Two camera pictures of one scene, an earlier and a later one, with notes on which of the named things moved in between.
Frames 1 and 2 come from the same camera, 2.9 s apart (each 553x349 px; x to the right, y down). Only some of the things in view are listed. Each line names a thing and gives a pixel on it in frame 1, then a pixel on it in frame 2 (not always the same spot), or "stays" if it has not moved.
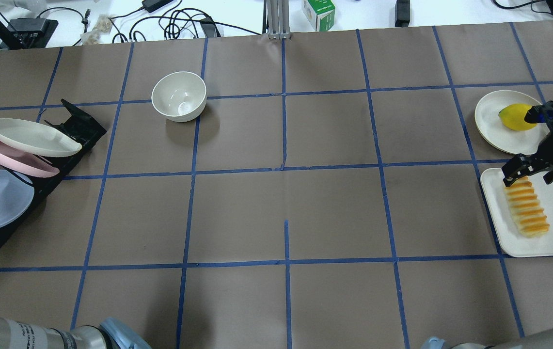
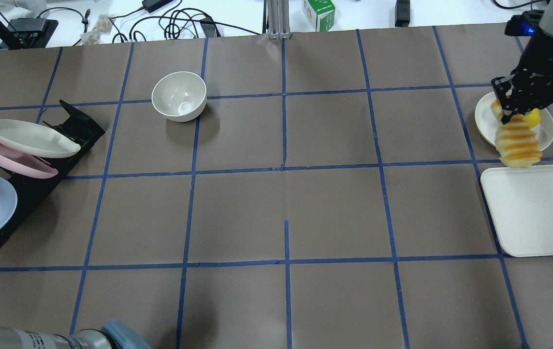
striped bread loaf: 526,207 → 516,143
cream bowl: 179,96 stays
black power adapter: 151,6 stays
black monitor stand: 22,33 stays
